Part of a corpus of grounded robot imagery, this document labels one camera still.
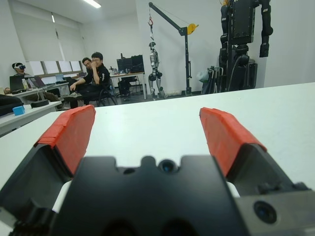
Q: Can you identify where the grey purple laptop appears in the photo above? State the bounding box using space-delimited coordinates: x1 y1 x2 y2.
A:
27 76 46 89

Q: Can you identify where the black folding chair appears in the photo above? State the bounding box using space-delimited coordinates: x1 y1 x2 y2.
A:
94 82 119 107

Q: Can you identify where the hoist strap with red hook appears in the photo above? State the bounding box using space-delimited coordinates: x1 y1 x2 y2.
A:
147 16 156 43

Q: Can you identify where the folded black cart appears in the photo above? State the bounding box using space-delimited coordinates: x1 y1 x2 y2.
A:
201 66 225 95

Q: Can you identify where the white roller blind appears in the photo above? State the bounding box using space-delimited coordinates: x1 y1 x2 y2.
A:
9 4 83 62

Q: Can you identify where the silver humanoid robot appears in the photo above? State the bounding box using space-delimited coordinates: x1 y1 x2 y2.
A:
147 41 166 100

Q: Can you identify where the black desk chair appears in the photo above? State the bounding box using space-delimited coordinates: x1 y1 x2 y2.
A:
117 76 139 102

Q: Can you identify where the person wearing VR headset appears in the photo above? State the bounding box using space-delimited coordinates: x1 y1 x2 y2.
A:
11 62 72 111

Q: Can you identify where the black carry bag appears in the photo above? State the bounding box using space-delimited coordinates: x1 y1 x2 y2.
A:
0 94 25 117

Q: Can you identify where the black humanoid robot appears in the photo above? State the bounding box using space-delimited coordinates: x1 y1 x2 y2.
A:
218 0 274 94

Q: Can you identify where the white desk with monitors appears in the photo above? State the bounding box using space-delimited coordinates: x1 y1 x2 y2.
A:
109 71 149 100

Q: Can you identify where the black round puck device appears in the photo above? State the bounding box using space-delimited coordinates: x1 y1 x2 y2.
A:
31 99 50 108

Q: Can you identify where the person in black t-shirt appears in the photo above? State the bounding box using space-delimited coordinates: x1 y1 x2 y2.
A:
64 51 111 109

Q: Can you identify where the yellow crane winch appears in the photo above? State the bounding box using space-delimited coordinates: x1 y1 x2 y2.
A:
187 23 200 35

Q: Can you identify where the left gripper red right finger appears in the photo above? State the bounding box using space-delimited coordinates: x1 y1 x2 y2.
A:
199 107 310 198

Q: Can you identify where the black computer monitor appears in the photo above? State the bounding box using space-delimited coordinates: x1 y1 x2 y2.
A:
117 58 132 73

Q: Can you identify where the small blue box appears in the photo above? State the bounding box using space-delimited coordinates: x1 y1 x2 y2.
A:
12 105 26 117

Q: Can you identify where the green plastic bag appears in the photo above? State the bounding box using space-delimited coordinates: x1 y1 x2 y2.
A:
196 70 210 83

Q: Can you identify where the grey office desk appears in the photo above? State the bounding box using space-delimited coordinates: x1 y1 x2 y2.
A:
4 82 71 99

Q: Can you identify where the black laptop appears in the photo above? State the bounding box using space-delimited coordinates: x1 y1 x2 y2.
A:
9 75 26 92

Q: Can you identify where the black floor crane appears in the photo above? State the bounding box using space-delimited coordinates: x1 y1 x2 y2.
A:
149 1 195 97

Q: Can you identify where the white side table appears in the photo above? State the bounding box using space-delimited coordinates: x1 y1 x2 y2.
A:
0 101 63 137

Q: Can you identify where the man in black jacket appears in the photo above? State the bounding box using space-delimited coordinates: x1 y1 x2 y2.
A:
65 57 94 99

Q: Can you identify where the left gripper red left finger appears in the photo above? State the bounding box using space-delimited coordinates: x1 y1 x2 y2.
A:
0 105 97 211

